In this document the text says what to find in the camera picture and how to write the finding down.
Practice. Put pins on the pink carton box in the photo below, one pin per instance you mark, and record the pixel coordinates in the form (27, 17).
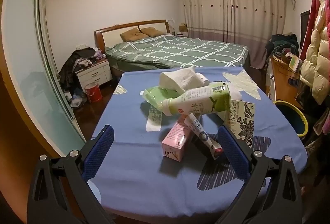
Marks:
(175, 141)

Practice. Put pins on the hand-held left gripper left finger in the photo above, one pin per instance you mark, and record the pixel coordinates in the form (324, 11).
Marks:
(99, 151)

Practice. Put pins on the blue bin with yellow rim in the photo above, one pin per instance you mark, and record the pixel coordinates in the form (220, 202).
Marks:
(294, 121)

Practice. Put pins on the floor clutter pile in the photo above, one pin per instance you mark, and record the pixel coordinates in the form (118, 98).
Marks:
(76, 100)

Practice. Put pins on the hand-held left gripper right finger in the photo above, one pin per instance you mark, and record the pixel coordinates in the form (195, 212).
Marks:
(232, 151)

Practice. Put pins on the bed with green checked quilt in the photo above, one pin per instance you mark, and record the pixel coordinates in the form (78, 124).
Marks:
(180, 51)

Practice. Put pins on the heap of clothes on desk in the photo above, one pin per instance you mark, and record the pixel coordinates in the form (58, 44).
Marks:
(282, 45)

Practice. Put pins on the black and white flower carton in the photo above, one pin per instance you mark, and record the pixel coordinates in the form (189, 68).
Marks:
(242, 121)

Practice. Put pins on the white wooden nightstand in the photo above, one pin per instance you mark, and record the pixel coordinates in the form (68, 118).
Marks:
(92, 74)

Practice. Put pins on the white squeeze tube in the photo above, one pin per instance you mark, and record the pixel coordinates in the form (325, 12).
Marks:
(201, 131)

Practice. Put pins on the blue star-print tablecloth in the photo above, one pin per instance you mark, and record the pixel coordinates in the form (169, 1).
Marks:
(134, 188)

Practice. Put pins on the black television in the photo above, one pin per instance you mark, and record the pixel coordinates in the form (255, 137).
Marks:
(305, 30)

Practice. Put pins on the wooden desk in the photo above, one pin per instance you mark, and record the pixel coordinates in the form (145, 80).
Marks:
(281, 79)

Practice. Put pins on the green wet wipe packet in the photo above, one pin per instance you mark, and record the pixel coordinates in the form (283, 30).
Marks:
(157, 94)

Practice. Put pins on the glass sliding wardrobe door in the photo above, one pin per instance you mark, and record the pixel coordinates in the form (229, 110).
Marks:
(25, 59)

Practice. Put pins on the pile of dark clothes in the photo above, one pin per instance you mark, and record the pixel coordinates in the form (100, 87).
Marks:
(69, 64)

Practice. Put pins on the brown pillow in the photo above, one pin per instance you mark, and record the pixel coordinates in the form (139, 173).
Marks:
(153, 31)
(132, 34)

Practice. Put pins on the green framed card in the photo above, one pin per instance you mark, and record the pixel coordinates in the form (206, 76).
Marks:
(294, 63)

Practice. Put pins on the beige and mauve curtain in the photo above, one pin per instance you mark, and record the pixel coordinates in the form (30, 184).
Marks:
(232, 15)

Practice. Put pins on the red bucket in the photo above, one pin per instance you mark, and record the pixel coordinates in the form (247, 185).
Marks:
(93, 92)

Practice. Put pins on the green and white plastic bottle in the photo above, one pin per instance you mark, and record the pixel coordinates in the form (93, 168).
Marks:
(196, 103)

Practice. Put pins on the red puffer jacket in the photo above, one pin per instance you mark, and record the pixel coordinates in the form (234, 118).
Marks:
(312, 20)

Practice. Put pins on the cream puffer jacket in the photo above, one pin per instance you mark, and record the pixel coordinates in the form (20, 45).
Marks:
(317, 59)

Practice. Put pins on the white waffle towel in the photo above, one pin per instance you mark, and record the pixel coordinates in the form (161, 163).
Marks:
(178, 79)

